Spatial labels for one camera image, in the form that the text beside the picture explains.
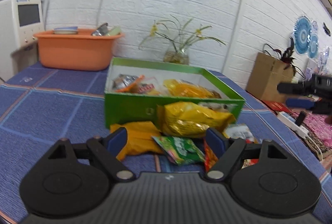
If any orange nut snack pack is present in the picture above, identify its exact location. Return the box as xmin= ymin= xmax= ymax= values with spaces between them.
xmin=112 ymin=74 xmax=145 ymax=93

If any red booklet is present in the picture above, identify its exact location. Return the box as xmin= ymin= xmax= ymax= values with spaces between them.
xmin=263 ymin=100 xmax=292 ymax=114

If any clear yellow puffs pack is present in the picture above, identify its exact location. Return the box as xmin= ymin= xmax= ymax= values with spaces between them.
xmin=133 ymin=76 xmax=161 ymax=96

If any dark purple plant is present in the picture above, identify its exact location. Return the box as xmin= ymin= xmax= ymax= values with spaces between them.
xmin=262 ymin=36 xmax=305 ymax=78

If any small blue paper fan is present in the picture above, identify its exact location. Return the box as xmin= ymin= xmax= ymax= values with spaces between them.
xmin=308 ymin=34 xmax=319 ymax=59

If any black power adapter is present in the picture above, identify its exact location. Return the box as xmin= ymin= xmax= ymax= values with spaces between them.
xmin=295 ymin=111 xmax=307 ymax=126

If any clear yellow cake pack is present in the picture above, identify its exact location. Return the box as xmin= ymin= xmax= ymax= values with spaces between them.
xmin=163 ymin=79 xmax=222 ymax=98

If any green pea snack pack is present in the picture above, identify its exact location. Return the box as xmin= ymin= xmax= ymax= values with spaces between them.
xmin=153 ymin=136 xmax=205 ymax=165

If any metal bowl in basin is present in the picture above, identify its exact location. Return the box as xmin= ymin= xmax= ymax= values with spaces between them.
xmin=91 ymin=22 xmax=109 ymax=37

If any red korean snack bag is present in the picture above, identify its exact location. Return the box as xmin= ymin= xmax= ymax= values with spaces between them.
xmin=204 ymin=141 xmax=258 ymax=172

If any clear cracker pack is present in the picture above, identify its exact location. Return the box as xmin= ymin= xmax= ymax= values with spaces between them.
xmin=223 ymin=124 xmax=258 ymax=144

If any large blue paper fan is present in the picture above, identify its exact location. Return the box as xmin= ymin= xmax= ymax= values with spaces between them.
xmin=293 ymin=16 xmax=312 ymax=55

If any orange plastic basin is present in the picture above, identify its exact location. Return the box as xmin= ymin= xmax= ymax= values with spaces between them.
xmin=34 ymin=29 xmax=124 ymax=71

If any glass vase with flowers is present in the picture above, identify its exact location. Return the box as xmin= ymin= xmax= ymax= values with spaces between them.
xmin=138 ymin=15 xmax=226 ymax=65

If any orange foil snack pack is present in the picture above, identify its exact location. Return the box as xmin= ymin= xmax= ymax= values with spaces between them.
xmin=110 ymin=122 xmax=163 ymax=161

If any green cardboard box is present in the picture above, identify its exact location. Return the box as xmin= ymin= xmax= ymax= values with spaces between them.
xmin=104 ymin=57 xmax=245 ymax=128

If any yellow chip bag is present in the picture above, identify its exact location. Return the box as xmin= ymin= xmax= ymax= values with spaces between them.
xmin=157 ymin=102 xmax=236 ymax=138

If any white power strip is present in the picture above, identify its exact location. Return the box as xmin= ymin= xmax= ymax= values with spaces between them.
xmin=277 ymin=111 xmax=309 ymax=139

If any white appliance with screen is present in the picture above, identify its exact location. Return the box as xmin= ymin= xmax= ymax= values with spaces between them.
xmin=1 ymin=0 xmax=44 ymax=81

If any blue plaid tablecloth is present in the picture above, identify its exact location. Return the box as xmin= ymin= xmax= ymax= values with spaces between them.
xmin=1 ymin=63 xmax=331 ymax=223

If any brown paper bag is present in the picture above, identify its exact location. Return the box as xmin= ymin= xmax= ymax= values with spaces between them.
xmin=246 ymin=52 xmax=294 ymax=103

